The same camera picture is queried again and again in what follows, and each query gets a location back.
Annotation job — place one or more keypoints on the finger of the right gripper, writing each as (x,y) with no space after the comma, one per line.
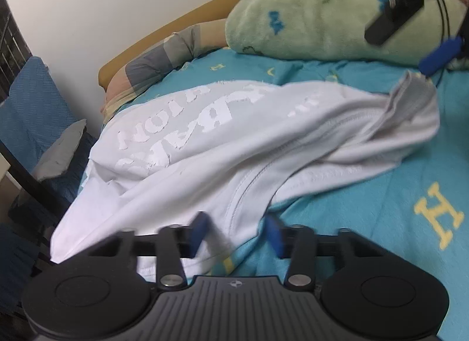
(441,56)

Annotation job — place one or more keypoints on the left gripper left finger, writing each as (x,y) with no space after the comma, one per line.
(169,246)

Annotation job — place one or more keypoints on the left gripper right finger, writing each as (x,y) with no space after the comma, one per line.
(301,245)

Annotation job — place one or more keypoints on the white t-shirt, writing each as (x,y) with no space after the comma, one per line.
(233,148)

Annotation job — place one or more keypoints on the green fleece blanket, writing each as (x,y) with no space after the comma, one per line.
(334,30)

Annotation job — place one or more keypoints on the teal patterned bed sheet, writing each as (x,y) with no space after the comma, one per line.
(381,208)

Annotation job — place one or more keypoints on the grey seat cushion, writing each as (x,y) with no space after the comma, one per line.
(56,160)

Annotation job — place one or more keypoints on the plaid pillow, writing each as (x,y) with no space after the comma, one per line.
(154,64)

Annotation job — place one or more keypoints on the mustard yellow headboard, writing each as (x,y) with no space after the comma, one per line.
(210,11)

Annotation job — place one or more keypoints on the blue covered chair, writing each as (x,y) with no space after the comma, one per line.
(32,118)

